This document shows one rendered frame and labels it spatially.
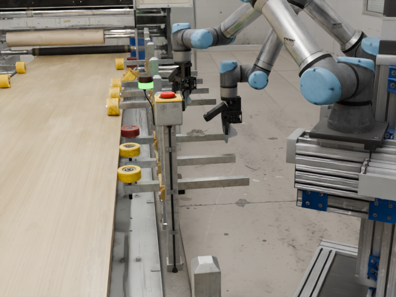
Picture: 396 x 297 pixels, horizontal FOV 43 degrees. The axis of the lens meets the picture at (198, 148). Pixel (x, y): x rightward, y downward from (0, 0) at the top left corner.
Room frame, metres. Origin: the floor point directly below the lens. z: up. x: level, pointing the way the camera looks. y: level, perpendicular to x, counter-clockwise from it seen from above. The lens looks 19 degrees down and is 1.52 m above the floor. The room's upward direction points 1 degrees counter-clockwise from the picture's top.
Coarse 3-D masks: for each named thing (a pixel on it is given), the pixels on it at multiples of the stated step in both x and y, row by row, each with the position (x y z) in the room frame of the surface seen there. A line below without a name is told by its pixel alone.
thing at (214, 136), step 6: (216, 132) 2.14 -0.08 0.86; (222, 132) 2.14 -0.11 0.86; (126, 138) 2.07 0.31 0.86; (132, 138) 2.07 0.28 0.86; (138, 138) 2.07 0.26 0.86; (144, 138) 2.07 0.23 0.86; (150, 138) 2.08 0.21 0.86; (180, 138) 2.09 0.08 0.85; (186, 138) 2.09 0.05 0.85; (192, 138) 2.10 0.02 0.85; (198, 138) 2.10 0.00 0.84; (204, 138) 2.10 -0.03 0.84; (210, 138) 2.11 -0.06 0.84; (216, 138) 2.11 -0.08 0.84; (222, 138) 2.11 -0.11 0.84
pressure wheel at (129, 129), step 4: (124, 128) 2.06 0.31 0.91; (128, 128) 2.07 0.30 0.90; (132, 128) 2.07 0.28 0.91; (136, 128) 2.06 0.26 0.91; (124, 132) 2.05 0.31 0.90; (128, 132) 2.04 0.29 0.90; (132, 132) 2.04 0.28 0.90; (136, 132) 2.06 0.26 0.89; (124, 136) 2.05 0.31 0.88; (128, 136) 2.04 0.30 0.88; (132, 136) 2.04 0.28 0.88; (136, 136) 2.05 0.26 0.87
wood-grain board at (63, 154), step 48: (0, 96) 2.77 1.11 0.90; (48, 96) 2.75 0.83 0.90; (96, 96) 2.72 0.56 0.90; (0, 144) 1.90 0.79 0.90; (48, 144) 1.89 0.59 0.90; (96, 144) 1.87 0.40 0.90; (0, 192) 1.42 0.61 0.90; (48, 192) 1.42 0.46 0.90; (96, 192) 1.41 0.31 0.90; (0, 240) 1.12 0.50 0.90; (48, 240) 1.12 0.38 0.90; (96, 240) 1.11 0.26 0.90; (0, 288) 0.91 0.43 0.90; (48, 288) 0.91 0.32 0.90; (96, 288) 0.91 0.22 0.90
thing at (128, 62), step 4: (128, 60) 3.57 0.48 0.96; (132, 60) 3.58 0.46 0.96; (136, 60) 3.58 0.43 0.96; (140, 60) 3.57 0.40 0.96; (144, 60) 3.57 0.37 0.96; (160, 60) 3.58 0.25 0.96; (164, 60) 3.58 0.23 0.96; (168, 60) 3.59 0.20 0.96; (172, 60) 3.59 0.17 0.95; (124, 64) 3.55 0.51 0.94; (128, 64) 3.55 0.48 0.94; (132, 64) 3.56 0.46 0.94; (136, 64) 3.56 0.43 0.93; (140, 64) 3.56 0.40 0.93
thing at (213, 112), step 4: (220, 104) 2.13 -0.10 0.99; (224, 104) 2.11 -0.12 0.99; (216, 108) 2.11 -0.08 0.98; (220, 108) 2.11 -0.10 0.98; (224, 108) 2.11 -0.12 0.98; (208, 112) 2.13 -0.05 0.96; (212, 112) 2.10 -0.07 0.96; (216, 112) 2.10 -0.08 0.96; (220, 112) 2.11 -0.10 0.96; (204, 116) 2.11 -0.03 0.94; (208, 116) 2.10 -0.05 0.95; (212, 116) 2.10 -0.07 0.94; (208, 120) 2.10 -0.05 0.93
